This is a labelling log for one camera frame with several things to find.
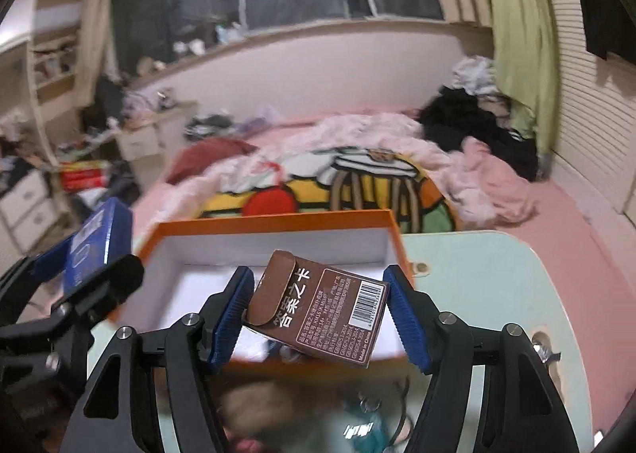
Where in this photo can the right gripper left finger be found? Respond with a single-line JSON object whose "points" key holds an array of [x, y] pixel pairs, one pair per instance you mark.
{"points": [[118, 410]]}

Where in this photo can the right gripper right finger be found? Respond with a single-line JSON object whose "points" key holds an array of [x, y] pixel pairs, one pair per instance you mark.
{"points": [[521, 410]]}

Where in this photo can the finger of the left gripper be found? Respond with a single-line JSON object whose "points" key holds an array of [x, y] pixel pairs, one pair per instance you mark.
{"points": [[47, 265], [107, 288]]}

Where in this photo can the blue durex tin box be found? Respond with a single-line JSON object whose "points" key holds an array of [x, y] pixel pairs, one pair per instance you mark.
{"points": [[106, 236]]}

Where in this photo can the brown paper box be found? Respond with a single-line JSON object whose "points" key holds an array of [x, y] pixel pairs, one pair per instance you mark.
{"points": [[318, 310]]}

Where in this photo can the black lace fabric bundle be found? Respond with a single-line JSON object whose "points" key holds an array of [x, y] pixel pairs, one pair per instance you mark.
{"points": [[368, 431]]}

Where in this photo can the brown furry pouch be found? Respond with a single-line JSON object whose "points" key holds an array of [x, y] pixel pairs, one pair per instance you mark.
{"points": [[255, 409]]}

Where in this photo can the orange gradient cardboard box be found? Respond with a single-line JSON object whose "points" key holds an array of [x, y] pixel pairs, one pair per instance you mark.
{"points": [[186, 261]]}

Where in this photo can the red packaging box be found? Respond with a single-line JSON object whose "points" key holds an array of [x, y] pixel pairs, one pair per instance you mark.
{"points": [[82, 175]]}

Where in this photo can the dark red pillow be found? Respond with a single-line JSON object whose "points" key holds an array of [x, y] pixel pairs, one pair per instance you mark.
{"points": [[195, 159]]}

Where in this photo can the white drawer cabinet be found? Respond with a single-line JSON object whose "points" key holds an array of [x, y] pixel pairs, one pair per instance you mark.
{"points": [[152, 147]]}

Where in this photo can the cartoon print blanket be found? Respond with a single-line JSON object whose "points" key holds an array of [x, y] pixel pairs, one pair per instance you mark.
{"points": [[335, 180]]}

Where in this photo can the black clothes pile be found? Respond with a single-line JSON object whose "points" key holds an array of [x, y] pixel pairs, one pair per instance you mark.
{"points": [[453, 115]]}

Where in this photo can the white clothes pile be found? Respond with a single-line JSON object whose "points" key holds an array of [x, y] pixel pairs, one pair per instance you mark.
{"points": [[475, 75]]}

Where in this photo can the green hanging garment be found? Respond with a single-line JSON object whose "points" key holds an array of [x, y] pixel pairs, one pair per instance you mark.
{"points": [[527, 66]]}

